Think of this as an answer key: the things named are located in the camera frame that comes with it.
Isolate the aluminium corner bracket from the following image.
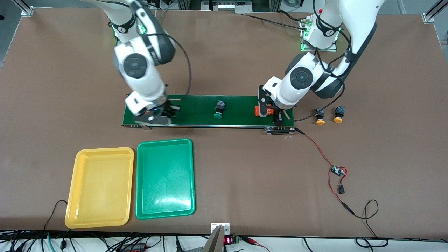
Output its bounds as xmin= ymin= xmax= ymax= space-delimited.
xmin=422 ymin=0 xmax=448 ymax=24
xmin=10 ymin=0 xmax=34 ymax=16

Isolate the green belt conveyor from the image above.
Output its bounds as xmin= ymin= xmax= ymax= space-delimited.
xmin=121 ymin=93 xmax=296 ymax=135

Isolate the black base power cable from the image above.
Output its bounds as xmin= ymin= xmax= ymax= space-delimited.
xmin=241 ymin=10 xmax=310 ymax=32

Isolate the yellow plastic tray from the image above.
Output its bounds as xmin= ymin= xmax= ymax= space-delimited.
xmin=64 ymin=147 xmax=135 ymax=229

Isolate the red and black wire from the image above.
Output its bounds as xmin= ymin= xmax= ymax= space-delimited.
xmin=295 ymin=128 xmax=356 ymax=215

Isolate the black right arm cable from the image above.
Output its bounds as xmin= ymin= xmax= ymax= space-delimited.
xmin=140 ymin=31 xmax=192 ymax=103

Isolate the thin black looped cable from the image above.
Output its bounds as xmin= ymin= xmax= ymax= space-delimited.
xmin=353 ymin=199 xmax=389 ymax=248

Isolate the red clip lead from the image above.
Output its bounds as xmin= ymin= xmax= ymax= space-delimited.
xmin=241 ymin=236 xmax=270 ymax=252

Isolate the black cable bundle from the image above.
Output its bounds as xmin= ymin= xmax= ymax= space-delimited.
xmin=0 ymin=229 xmax=165 ymax=252

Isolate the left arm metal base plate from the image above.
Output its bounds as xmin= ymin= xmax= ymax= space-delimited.
xmin=300 ymin=17 xmax=338 ymax=52

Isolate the aluminium camera mount bar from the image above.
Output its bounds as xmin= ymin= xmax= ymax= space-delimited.
xmin=202 ymin=223 xmax=231 ymax=252

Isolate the grey equipment box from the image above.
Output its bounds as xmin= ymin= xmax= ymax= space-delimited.
xmin=201 ymin=0 xmax=253 ymax=14

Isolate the green plastic tray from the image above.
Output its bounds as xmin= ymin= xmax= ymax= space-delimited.
xmin=135 ymin=139 xmax=196 ymax=220

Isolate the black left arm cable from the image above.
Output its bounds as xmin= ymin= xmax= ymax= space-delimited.
xmin=290 ymin=0 xmax=352 ymax=122

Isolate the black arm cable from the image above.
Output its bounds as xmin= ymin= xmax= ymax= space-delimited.
xmin=290 ymin=0 xmax=352 ymax=122
xmin=140 ymin=31 xmax=192 ymax=103

